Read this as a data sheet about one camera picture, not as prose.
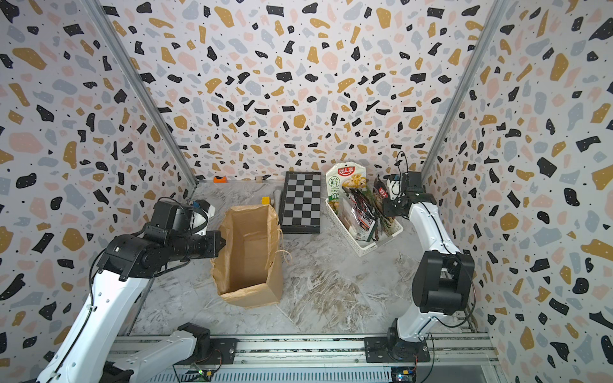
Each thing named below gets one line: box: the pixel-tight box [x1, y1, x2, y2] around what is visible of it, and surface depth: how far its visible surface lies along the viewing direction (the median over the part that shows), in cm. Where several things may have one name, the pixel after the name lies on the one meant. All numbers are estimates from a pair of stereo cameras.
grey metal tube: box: [273, 189, 281, 210], surface depth 115 cm
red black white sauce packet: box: [372, 177, 389, 199], surface depth 89 cm
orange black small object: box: [213, 175, 228, 184], surface depth 126 cm
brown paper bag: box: [210, 204, 284, 308], surface depth 72 cm
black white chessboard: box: [279, 171, 322, 235], surface depth 112 cm
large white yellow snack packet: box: [325, 161, 368, 214], surface depth 105 cm
